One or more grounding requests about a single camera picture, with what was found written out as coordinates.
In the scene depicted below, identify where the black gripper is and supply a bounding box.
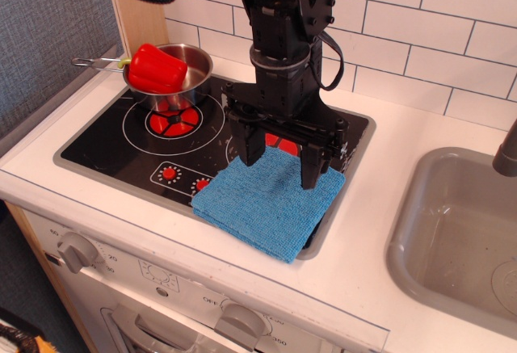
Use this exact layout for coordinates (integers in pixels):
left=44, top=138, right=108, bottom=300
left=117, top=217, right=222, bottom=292
left=222, top=60, right=347, bottom=190

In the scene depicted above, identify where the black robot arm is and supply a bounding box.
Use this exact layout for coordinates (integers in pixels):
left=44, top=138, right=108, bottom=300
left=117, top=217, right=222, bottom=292
left=222, top=0, right=347, bottom=189

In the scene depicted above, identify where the folded blue cloth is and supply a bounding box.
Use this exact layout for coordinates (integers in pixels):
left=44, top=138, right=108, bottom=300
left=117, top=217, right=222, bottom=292
left=191, top=147, right=346, bottom=263

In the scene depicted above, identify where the black toy stovetop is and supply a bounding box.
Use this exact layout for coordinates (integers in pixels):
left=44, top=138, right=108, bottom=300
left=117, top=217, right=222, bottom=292
left=54, top=78, right=375, bottom=256

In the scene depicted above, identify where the small steel saucepan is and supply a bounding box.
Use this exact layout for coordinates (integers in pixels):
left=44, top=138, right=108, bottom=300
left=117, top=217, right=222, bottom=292
left=72, top=44, right=212, bottom=111

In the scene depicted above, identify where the red toy bell pepper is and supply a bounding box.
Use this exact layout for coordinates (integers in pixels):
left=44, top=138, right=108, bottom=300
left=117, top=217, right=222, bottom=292
left=128, top=44, right=187, bottom=95

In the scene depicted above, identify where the grey right oven knob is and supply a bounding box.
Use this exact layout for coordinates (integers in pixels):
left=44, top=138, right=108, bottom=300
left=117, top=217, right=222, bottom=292
left=214, top=304, right=266, bottom=351

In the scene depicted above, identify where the grey oven knob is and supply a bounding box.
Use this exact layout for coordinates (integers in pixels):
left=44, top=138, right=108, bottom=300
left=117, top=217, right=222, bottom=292
left=57, top=233, right=99, bottom=274
left=214, top=304, right=266, bottom=351

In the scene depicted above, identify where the grey plastic sink basin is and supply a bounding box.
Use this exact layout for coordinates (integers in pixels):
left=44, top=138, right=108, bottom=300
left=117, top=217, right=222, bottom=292
left=386, top=147, right=516, bottom=338

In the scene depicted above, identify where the grey faucet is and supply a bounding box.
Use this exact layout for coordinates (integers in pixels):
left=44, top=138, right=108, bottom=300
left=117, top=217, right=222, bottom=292
left=492, top=120, right=517, bottom=177

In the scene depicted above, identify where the grey left oven knob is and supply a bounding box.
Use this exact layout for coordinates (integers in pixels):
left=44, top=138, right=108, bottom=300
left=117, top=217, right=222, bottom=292
left=57, top=233, right=99, bottom=274

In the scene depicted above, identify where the orange and black object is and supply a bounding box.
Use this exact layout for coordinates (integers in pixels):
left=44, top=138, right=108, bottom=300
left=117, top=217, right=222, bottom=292
left=1, top=321, right=57, bottom=353

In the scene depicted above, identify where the wooden side post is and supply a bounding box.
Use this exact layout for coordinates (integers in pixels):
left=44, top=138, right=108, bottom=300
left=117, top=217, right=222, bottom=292
left=112, top=0, right=169, bottom=57

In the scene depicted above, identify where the grey oven door handle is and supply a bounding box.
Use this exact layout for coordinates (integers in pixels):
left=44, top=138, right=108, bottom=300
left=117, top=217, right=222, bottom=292
left=111, top=305, right=198, bottom=352

